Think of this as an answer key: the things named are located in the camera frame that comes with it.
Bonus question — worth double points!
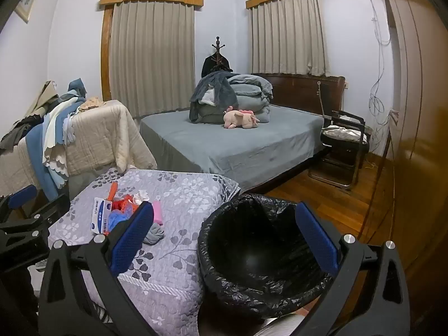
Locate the bed with grey sheet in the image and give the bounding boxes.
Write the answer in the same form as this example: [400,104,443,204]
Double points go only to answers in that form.
[140,73,347,193]

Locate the red plastic bag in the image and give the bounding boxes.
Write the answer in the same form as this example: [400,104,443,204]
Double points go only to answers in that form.
[111,196,139,218]

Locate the wooden window frame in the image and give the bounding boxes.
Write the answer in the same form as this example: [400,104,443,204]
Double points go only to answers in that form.
[101,5,113,101]

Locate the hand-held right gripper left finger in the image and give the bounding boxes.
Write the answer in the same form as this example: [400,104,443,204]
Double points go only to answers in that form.
[38,201,158,336]

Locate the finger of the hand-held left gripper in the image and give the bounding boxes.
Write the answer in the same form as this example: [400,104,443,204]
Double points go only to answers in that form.
[0,194,71,233]
[0,185,38,214]

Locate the peach cloth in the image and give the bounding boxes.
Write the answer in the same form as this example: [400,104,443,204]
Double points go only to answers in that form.
[78,96,106,111]

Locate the blue white scalloped cloths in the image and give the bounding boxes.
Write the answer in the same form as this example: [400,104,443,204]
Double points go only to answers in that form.
[25,96,83,200]

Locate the olive grey folded duvet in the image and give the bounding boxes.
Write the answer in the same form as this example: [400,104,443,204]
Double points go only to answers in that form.
[198,103,239,124]

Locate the grey sock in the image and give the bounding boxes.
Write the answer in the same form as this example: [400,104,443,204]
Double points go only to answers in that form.
[143,222,165,246]

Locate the cream quilted blanket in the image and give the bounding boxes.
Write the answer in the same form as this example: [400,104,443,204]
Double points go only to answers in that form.
[0,100,158,197]

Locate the white chair cushion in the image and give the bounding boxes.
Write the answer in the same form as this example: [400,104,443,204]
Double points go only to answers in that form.
[322,126,368,144]

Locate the hanging grey cables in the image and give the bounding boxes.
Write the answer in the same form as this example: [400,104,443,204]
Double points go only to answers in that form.
[366,0,393,148]

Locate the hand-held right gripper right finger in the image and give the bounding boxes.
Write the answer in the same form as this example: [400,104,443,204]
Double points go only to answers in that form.
[296,201,412,336]

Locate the narrow beige curtain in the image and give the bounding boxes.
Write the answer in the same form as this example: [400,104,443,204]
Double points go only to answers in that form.
[251,0,330,77]

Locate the black metal chair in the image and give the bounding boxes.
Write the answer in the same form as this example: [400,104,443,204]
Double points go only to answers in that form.
[308,110,372,190]

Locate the wide beige curtain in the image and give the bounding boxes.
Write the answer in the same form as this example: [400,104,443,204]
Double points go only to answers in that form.
[110,0,195,119]

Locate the wooden wardrobe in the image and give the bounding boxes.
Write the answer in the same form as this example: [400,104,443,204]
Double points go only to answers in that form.
[360,0,448,323]

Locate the wooden coat rack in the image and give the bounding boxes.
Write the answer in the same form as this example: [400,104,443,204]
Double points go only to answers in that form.
[210,36,226,71]

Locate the pink plush pig toy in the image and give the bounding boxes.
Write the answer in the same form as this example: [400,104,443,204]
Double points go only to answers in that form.
[223,108,260,129]

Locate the framed wall picture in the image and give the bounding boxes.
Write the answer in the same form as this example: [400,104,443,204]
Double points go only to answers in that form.
[14,0,46,24]

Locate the olive beige cloth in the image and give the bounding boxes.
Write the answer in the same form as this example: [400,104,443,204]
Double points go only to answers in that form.
[24,80,60,118]

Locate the stack of folded grey duvets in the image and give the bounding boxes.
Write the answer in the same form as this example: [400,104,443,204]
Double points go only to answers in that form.
[198,73,274,124]

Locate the black jacket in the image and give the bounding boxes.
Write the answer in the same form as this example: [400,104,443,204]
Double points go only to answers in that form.
[201,54,232,78]

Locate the dark grey cloth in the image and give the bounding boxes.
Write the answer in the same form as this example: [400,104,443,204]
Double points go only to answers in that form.
[0,114,44,155]

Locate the bin with black liner bag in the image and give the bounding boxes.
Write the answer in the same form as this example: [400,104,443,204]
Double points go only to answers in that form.
[197,193,342,323]

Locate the white blue-printed carton box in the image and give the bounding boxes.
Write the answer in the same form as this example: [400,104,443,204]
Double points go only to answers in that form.
[92,198,114,235]

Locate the blue glove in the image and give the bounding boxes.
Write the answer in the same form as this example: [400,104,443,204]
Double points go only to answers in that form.
[105,210,132,233]

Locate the grey floral quilt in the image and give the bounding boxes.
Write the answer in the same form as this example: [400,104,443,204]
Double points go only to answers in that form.
[47,167,242,336]

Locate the dark grey fleece blanket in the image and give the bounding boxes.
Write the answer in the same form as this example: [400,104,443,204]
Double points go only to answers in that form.
[189,71,239,123]

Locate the grey-blue cloth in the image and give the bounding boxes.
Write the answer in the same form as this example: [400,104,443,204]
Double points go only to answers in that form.
[59,77,87,100]

